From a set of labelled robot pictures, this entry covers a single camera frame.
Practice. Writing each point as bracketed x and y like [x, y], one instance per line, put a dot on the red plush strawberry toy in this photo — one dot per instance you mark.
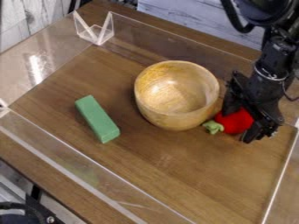
[231, 124]

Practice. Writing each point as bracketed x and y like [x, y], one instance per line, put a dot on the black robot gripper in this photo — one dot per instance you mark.
[255, 93]

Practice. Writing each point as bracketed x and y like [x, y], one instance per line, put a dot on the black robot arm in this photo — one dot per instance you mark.
[278, 17]

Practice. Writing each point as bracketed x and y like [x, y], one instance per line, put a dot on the clear acrylic tray wall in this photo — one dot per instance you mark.
[154, 176]

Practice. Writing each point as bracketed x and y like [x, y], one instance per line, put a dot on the wooden bowl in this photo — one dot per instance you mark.
[177, 94]

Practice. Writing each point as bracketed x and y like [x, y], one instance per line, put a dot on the green rectangular block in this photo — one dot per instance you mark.
[98, 119]

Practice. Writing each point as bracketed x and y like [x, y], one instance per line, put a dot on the clear acrylic corner bracket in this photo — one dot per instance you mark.
[95, 34]

